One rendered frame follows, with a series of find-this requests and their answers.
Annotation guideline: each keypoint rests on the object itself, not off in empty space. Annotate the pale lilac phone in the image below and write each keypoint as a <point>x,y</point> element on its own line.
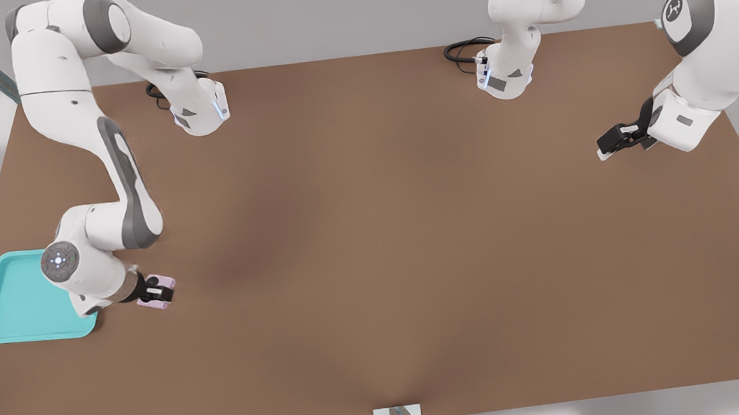
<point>163,280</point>

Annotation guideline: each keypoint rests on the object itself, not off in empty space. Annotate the pale blue-green tray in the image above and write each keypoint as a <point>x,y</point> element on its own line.
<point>16,298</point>

